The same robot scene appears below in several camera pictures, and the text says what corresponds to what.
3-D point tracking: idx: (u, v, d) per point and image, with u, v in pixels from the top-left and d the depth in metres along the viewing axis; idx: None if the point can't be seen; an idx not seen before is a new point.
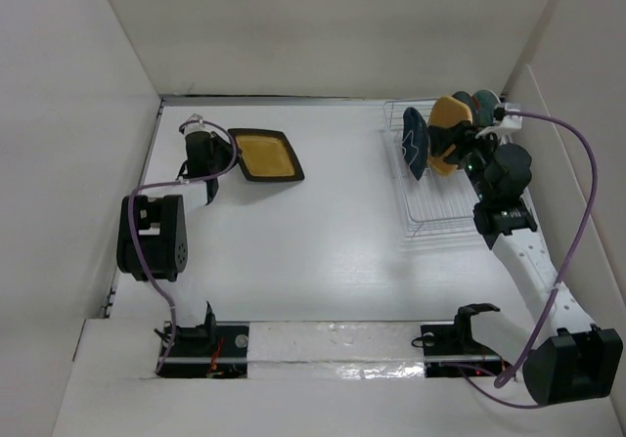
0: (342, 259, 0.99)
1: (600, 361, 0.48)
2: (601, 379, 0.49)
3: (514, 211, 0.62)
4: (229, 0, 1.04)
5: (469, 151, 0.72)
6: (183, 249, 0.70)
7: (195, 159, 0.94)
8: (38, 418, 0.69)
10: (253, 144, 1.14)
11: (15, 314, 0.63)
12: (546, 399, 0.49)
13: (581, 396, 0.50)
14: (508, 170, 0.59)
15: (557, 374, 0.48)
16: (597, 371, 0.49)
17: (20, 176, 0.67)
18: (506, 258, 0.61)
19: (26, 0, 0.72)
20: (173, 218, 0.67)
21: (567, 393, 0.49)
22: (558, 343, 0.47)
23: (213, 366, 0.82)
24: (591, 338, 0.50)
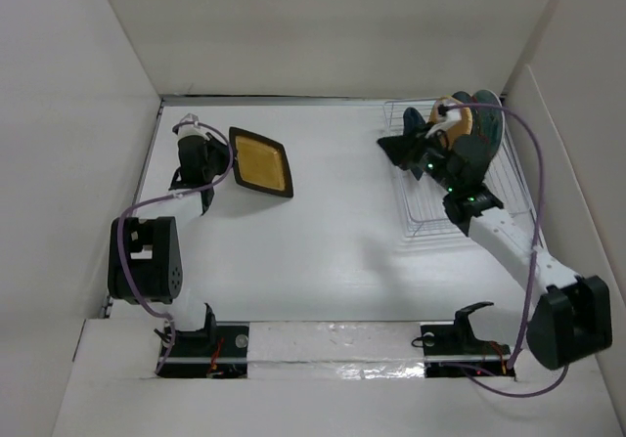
0: (342, 259, 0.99)
1: (594, 308, 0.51)
2: (601, 329, 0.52)
3: (481, 196, 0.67)
4: (229, 0, 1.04)
5: (424, 151, 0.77)
6: (178, 273, 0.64)
7: (188, 167, 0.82)
8: (38, 418, 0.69)
10: (251, 147, 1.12)
11: (14, 314, 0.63)
12: (556, 360, 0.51)
13: (589, 351, 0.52)
14: (468, 159, 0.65)
15: (560, 333, 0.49)
16: (593, 320, 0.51)
17: (20, 176, 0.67)
18: (483, 237, 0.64)
19: (26, 0, 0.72)
20: (164, 241, 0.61)
21: (574, 350, 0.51)
22: (554, 301, 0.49)
23: (213, 366, 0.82)
24: (580, 289, 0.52)
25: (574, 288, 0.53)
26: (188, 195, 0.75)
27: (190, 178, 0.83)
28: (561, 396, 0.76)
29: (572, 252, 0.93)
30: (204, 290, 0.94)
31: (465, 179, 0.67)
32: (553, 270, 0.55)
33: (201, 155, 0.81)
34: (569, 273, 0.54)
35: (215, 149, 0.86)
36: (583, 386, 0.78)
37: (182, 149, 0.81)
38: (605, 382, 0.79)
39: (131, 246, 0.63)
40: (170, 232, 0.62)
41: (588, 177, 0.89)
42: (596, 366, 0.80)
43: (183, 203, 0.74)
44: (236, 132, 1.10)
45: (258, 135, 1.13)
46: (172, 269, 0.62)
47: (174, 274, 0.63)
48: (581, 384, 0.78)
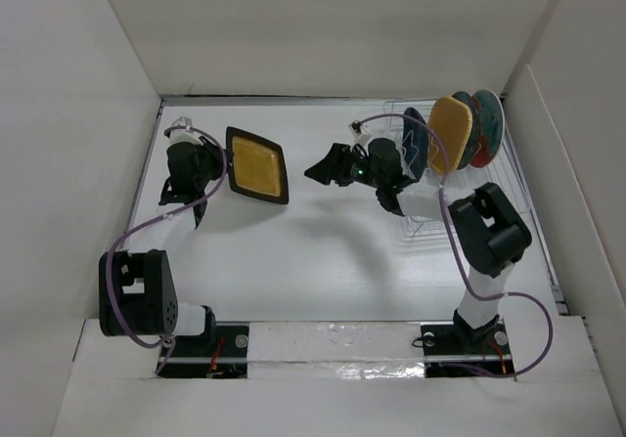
0: (342, 259, 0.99)
1: (496, 205, 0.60)
2: (513, 221, 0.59)
3: (401, 181, 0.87)
4: (228, 1, 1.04)
5: (350, 163, 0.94)
6: (172, 306, 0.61)
7: (178, 177, 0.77)
8: (38, 417, 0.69)
10: (248, 150, 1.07)
11: (14, 314, 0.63)
12: (490, 258, 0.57)
13: (514, 245, 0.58)
14: (382, 156, 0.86)
15: (474, 232, 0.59)
16: (501, 215, 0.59)
17: (20, 176, 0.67)
18: (412, 206, 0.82)
19: (26, 1, 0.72)
20: (157, 279, 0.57)
21: (501, 244, 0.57)
22: (459, 208, 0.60)
23: (213, 366, 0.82)
24: (484, 197, 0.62)
25: (480, 199, 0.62)
26: (176, 213, 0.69)
27: (181, 189, 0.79)
28: (561, 396, 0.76)
29: (572, 252, 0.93)
30: (205, 290, 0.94)
31: (385, 172, 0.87)
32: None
33: (191, 165, 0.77)
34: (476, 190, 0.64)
35: (207, 156, 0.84)
36: (583, 386, 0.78)
37: (171, 159, 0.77)
38: (606, 382, 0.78)
39: (121, 281, 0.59)
40: (163, 266, 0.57)
41: (587, 177, 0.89)
42: (596, 367, 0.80)
43: (174, 225, 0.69)
44: (234, 133, 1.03)
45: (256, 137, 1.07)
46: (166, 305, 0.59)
47: (168, 308, 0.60)
48: (581, 384, 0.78)
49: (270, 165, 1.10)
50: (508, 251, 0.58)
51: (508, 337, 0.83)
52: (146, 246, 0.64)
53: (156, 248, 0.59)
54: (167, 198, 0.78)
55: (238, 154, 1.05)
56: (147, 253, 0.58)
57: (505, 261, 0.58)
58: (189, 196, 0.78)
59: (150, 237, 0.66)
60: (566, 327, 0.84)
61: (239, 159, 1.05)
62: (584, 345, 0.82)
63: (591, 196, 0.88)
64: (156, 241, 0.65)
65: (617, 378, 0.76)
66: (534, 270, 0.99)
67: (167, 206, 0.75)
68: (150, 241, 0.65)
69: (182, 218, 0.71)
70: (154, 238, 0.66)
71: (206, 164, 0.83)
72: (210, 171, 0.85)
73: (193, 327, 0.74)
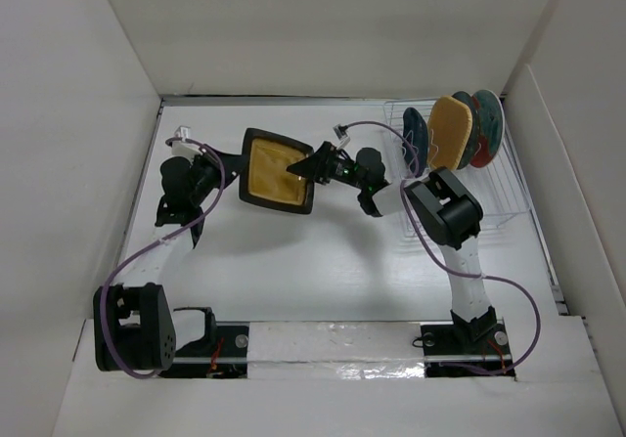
0: (342, 260, 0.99)
1: (449, 185, 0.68)
2: (465, 196, 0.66)
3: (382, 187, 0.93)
4: (228, 2, 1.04)
5: (336, 164, 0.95)
6: (171, 338, 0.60)
7: (174, 196, 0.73)
8: (38, 416, 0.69)
10: (271, 152, 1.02)
11: (15, 312, 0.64)
12: (442, 227, 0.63)
13: (467, 218, 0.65)
14: (370, 168, 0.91)
15: (428, 206, 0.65)
16: (453, 192, 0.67)
17: (21, 176, 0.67)
18: (385, 202, 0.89)
19: (27, 2, 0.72)
20: (154, 315, 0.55)
21: (451, 215, 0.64)
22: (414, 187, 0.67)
23: (213, 366, 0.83)
24: (438, 180, 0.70)
25: (434, 183, 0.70)
26: (172, 237, 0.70)
27: (177, 207, 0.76)
28: (561, 396, 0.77)
29: (572, 252, 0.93)
30: (205, 290, 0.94)
31: (370, 181, 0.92)
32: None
33: (185, 184, 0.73)
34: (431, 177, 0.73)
35: (206, 166, 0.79)
36: (583, 386, 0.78)
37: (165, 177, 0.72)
38: (606, 382, 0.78)
39: (117, 314, 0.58)
40: (159, 302, 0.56)
41: (587, 177, 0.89)
42: (596, 367, 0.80)
43: (171, 249, 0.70)
44: (253, 135, 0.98)
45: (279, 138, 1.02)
46: (164, 339, 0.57)
47: (167, 340, 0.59)
48: (581, 384, 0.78)
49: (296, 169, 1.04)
50: (461, 223, 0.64)
51: (508, 337, 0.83)
52: (142, 279, 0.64)
53: (153, 284, 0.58)
54: (164, 218, 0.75)
55: (257, 158, 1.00)
56: (142, 288, 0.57)
57: (457, 232, 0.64)
58: (186, 214, 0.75)
59: (145, 267, 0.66)
60: (566, 327, 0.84)
61: (256, 165, 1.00)
62: (584, 345, 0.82)
63: (590, 196, 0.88)
64: (153, 273, 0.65)
65: (617, 378, 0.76)
66: (534, 270, 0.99)
67: (162, 228, 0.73)
68: (147, 273, 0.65)
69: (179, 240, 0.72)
70: (149, 268, 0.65)
71: (206, 176, 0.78)
72: (212, 181, 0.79)
73: (192, 331, 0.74)
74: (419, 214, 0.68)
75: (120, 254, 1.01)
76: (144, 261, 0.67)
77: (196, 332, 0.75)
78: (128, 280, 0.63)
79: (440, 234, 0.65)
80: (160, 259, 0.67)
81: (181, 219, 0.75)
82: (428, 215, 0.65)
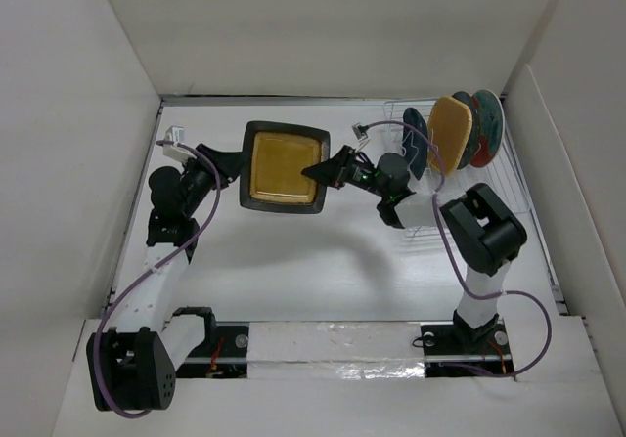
0: (343, 261, 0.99)
1: (489, 204, 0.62)
2: (507, 218, 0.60)
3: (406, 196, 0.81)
4: (228, 2, 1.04)
5: (353, 168, 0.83)
6: (170, 375, 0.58)
7: (164, 208, 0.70)
8: (38, 417, 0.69)
10: (279, 146, 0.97)
11: (15, 313, 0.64)
12: (484, 255, 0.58)
13: (511, 242, 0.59)
14: (393, 175, 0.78)
15: (467, 228, 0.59)
16: (495, 212, 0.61)
17: (22, 177, 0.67)
18: (409, 214, 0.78)
19: (27, 2, 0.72)
20: (150, 361, 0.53)
21: (495, 241, 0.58)
22: (451, 205, 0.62)
23: (213, 366, 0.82)
24: (476, 197, 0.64)
25: (472, 200, 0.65)
26: (163, 264, 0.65)
27: (169, 220, 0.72)
28: (561, 396, 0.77)
29: (572, 252, 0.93)
30: (205, 291, 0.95)
31: (392, 190, 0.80)
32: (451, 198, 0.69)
33: (179, 196, 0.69)
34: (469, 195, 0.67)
35: (199, 172, 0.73)
36: (583, 386, 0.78)
37: (157, 189, 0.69)
38: (606, 382, 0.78)
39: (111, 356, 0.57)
40: (156, 347, 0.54)
41: (587, 177, 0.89)
42: (596, 367, 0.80)
43: (163, 280, 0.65)
44: (255, 129, 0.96)
45: (286, 130, 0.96)
46: (162, 381, 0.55)
47: (167, 378, 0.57)
48: (582, 384, 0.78)
49: (307, 161, 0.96)
50: (504, 249, 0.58)
51: (508, 337, 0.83)
52: (136, 323, 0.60)
53: (148, 330, 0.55)
54: (156, 233, 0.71)
55: (263, 154, 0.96)
56: (138, 334, 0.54)
57: (499, 259, 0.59)
58: (179, 227, 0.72)
59: (137, 306, 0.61)
60: (567, 327, 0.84)
61: (263, 162, 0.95)
62: (584, 345, 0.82)
63: (590, 196, 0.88)
64: (146, 314, 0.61)
65: (617, 378, 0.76)
66: (534, 271, 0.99)
67: (154, 250, 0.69)
68: (140, 314, 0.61)
69: (172, 266, 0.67)
70: (142, 308, 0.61)
71: (200, 185, 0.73)
72: (206, 187, 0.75)
73: (194, 335, 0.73)
74: (454, 237, 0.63)
75: (120, 254, 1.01)
76: (135, 298, 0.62)
77: (198, 340, 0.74)
78: (121, 324, 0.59)
79: (480, 260, 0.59)
80: (154, 294, 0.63)
81: (175, 233, 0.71)
82: (468, 239, 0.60)
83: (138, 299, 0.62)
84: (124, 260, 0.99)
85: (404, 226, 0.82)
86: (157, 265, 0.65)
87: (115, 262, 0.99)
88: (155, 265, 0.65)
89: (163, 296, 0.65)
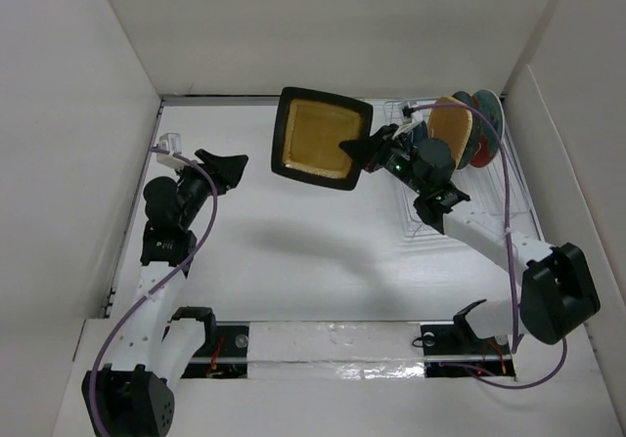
0: (343, 260, 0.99)
1: (575, 275, 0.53)
2: (588, 292, 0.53)
3: (449, 193, 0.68)
4: (228, 2, 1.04)
5: (389, 153, 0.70)
6: (170, 403, 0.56)
7: (161, 222, 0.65)
8: (38, 418, 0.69)
10: (319, 113, 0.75)
11: (15, 313, 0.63)
12: (554, 336, 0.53)
13: (581, 319, 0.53)
14: (434, 166, 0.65)
15: (546, 305, 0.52)
16: (577, 284, 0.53)
17: (21, 176, 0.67)
18: (457, 233, 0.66)
19: (26, 2, 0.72)
20: (145, 402, 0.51)
21: (569, 322, 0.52)
22: (536, 276, 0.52)
23: (213, 366, 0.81)
24: (559, 258, 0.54)
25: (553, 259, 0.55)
26: (158, 290, 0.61)
27: (165, 234, 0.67)
28: (561, 396, 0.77)
29: None
30: (205, 291, 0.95)
31: (432, 183, 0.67)
32: (530, 244, 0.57)
33: (174, 206, 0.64)
34: (550, 246, 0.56)
35: (194, 181, 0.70)
36: (583, 386, 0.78)
37: (151, 199, 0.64)
38: (606, 382, 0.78)
39: None
40: (153, 385, 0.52)
41: (587, 177, 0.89)
42: (596, 367, 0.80)
43: (159, 306, 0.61)
44: (293, 95, 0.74)
45: (326, 95, 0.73)
46: (161, 413, 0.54)
47: (165, 407, 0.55)
48: (582, 385, 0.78)
49: (349, 134, 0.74)
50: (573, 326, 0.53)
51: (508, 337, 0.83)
52: (130, 357, 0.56)
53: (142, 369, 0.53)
54: (152, 248, 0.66)
55: (299, 122, 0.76)
56: (133, 372, 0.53)
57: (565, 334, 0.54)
58: (175, 241, 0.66)
59: (132, 339, 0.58)
60: None
61: (298, 131, 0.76)
62: (584, 345, 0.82)
63: (590, 196, 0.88)
64: (142, 347, 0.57)
65: (617, 378, 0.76)
66: None
67: (150, 271, 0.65)
68: (134, 349, 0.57)
69: (169, 289, 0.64)
70: (137, 342, 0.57)
71: (198, 196, 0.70)
72: (203, 196, 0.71)
73: (195, 342, 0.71)
74: (522, 296, 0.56)
75: (120, 254, 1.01)
76: (130, 329, 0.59)
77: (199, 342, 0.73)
78: (116, 361, 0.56)
79: (545, 333, 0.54)
80: (149, 325, 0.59)
81: (171, 247, 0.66)
82: (541, 312, 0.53)
83: (133, 331, 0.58)
84: (124, 260, 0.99)
85: (445, 231, 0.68)
86: (152, 291, 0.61)
87: (115, 262, 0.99)
88: (149, 291, 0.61)
89: (161, 322, 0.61)
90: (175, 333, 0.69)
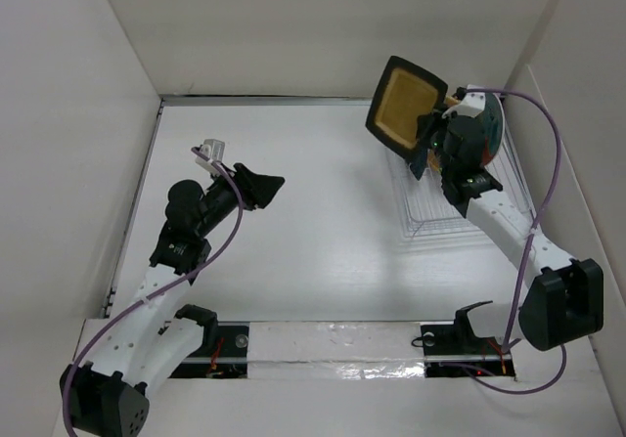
0: (342, 259, 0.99)
1: (588, 292, 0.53)
2: (594, 312, 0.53)
3: (479, 177, 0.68)
4: (228, 1, 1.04)
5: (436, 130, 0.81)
6: (143, 411, 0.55)
7: (177, 226, 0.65)
8: (37, 418, 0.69)
10: (410, 85, 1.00)
11: (15, 313, 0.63)
12: (547, 343, 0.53)
13: (579, 333, 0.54)
14: (463, 138, 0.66)
15: (549, 314, 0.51)
16: (585, 302, 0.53)
17: (21, 176, 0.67)
18: (481, 220, 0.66)
19: (26, 1, 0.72)
20: (115, 411, 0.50)
21: (566, 333, 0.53)
22: (547, 283, 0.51)
23: (213, 366, 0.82)
24: (575, 272, 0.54)
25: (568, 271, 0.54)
26: (156, 297, 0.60)
27: (179, 237, 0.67)
28: (561, 396, 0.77)
29: (573, 252, 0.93)
30: (205, 291, 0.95)
31: (463, 163, 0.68)
32: (550, 253, 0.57)
33: (193, 212, 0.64)
34: (568, 260, 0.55)
35: (222, 191, 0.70)
36: (583, 386, 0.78)
37: (173, 200, 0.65)
38: (606, 382, 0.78)
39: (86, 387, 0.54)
40: (125, 397, 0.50)
41: (587, 176, 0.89)
42: (596, 367, 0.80)
43: (155, 312, 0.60)
44: (399, 65, 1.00)
45: (420, 70, 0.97)
46: (129, 422, 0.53)
47: (137, 415, 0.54)
48: (581, 384, 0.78)
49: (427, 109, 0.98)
50: (570, 337, 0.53)
51: None
52: (112, 361, 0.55)
53: (116, 378, 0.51)
54: (162, 250, 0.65)
55: (394, 89, 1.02)
56: (110, 379, 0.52)
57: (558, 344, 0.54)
58: (187, 246, 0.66)
59: (118, 343, 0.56)
60: None
61: (392, 98, 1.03)
62: (584, 345, 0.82)
63: (590, 196, 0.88)
64: (125, 353, 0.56)
65: (617, 378, 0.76)
66: None
67: (152, 274, 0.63)
68: (119, 353, 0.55)
69: (167, 297, 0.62)
70: (122, 347, 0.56)
71: (221, 205, 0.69)
72: (229, 207, 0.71)
73: (188, 348, 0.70)
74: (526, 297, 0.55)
75: (120, 254, 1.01)
76: (120, 331, 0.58)
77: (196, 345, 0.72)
78: (100, 361, 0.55)
79: (539, 337, 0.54)
80: (137, 330, 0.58)
81: (181, 252, 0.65)
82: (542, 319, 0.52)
83: (122, 334, 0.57)
84: (124, 260, 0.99)
85: (469, 216, 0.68)
86: (149, 297, 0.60)
87: (115, 262, 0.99)
88: (147, 296, 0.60)
89: (152, 329, 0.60)
90: (172, 337, 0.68)
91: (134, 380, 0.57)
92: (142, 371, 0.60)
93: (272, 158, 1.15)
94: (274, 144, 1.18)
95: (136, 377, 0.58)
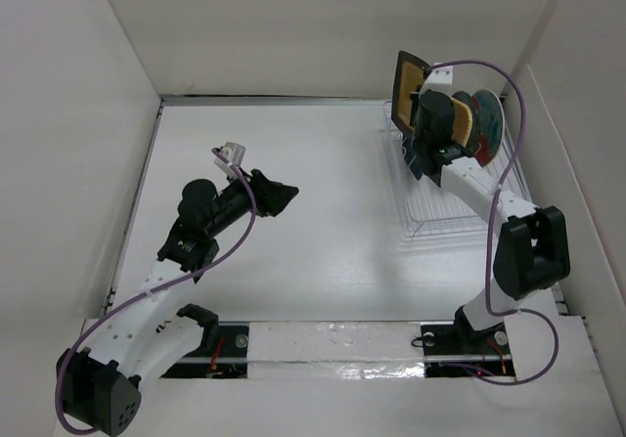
0: (341, 259, 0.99)
1: (552, 237, 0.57)
2: (559, 255, 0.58)
3: (451, 148, 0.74)
4: (227, 1, 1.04)
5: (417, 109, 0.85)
6: (134, 404, 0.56)
7: (189, 223, 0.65)
8: (36, 418, 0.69)
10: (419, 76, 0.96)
11: (14, 312, 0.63)
12: (519, 288, 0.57)
13: (549, 279, 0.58)
14: (434, 110, 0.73)
15: (517, 260, 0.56)
16: (551, 247, 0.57)
17: (21, 175, 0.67)
18: (453, 183, 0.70)
19: (26, 0, 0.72)
20: (107, 402, 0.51)
21: (537, 279, 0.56)
22: (513, 229, 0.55)
23: (213, 366, 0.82)
24: (540, 219, 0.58)
25: (534, 220, 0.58)
26: (159, 291, 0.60)
27: (189, 236, 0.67)
28: (561, 396, 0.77)
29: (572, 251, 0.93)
30: (205, 290, 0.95)
31: (435, 134, 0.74)
32: (516, 204, 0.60)
33: (205, 210, 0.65)
34: (533, 209, 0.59)
35: (236, 194, 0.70)
36: (583, 386, 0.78)
37: (188, 198, 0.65)
38: (606, 382, 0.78)
39: None
40: (117, 388, 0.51)
41: (587, 176, 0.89)
42: (596, 367, 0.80)
43: (157, 307, 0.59)
44: (403, 58, 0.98)
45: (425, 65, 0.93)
46: (119, 415, 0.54)
47: (128, 408, 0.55)
48: (581, 385, 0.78)
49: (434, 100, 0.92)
50: (541, 282, 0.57)
51: (508, 337, 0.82)
52: (111, 350, 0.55)
53: (111, 369, 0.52)
54: (171, 245, 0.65)
55: (408, 80, 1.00)
56: (105, 369, 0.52)
57: (532, 290, 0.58)
58: (196, 244, 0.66)
59: (117, 332, 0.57)
60: (566, 327, 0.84)
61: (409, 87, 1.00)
62: (584, 345, 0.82)
63: (590, 196, 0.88)
64: (123, 343, 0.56)
65: (616, 378, 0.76)
66: None
67: (156, 268, 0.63)
68: (117, 343, 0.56)
69: (171, 293, 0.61)
70: (121, 336, 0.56)
71: (234, 208, 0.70)
72: (241, 211, 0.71)
73: (187, 346, 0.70)
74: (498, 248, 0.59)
75: (120, 255, 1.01)
76: (120, 321, 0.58)
77: (193, 345, 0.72)
78: (98, 349, 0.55)
79: (514, 286, 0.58)
80: (138, 323, 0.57)
81: (189, 250, 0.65)
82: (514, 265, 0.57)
83: (122, 324, 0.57)
84: (124, 260, 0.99)
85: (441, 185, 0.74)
86: (153, 290, 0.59)
87: (115, 263, 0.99)
88: (151, 288, 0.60)
89: (153, 324, 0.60)
90: (171, 335, 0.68)
91: (130, 372, 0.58)
92: (138, 365, 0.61)
93: (272, 158, 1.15)
94: (274, 144, 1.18)
95: (132, 370, 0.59)
